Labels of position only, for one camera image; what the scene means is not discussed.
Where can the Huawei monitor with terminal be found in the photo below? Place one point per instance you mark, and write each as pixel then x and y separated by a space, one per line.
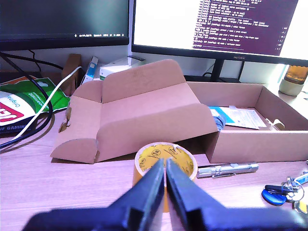
pixel 163 24

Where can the dark-screen computer monitor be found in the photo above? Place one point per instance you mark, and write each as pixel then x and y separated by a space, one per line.
pixel 60 19

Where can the amber jar on grey base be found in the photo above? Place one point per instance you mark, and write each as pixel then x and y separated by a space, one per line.
pixel 293 81

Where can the brown cardboard box with lid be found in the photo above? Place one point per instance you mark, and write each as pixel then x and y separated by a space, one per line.
pixel 144 115

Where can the blue and white carton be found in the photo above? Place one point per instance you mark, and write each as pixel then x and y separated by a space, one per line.
pixel 91 69

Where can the black gaming box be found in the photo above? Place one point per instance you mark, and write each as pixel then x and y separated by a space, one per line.
pixel 14 129

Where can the green snack bag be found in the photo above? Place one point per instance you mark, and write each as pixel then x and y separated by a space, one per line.
pixel 26 96

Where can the red and white packet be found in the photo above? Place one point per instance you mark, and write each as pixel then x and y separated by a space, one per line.
pixel 9 113

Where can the white and green box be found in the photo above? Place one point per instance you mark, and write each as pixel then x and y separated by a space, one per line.
pixel 115 68

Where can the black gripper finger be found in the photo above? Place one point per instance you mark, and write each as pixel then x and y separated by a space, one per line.
pixel 149 192
pixel 185 195

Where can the silver metal flashlight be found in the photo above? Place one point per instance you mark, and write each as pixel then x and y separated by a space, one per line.
pixel 226 169

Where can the blue round key fob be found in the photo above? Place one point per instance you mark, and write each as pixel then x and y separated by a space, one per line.
pixel 273 197

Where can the orange packing tape roll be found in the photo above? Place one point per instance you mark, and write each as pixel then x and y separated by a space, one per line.
pixel 147 158

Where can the white paper leaflet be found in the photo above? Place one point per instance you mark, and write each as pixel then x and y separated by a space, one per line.
pixel 245 118

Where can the light blue key tag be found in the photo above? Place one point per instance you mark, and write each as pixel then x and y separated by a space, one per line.
pixel 302 178

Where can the black-headed key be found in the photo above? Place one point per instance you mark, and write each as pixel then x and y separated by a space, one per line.
pixel 276 188

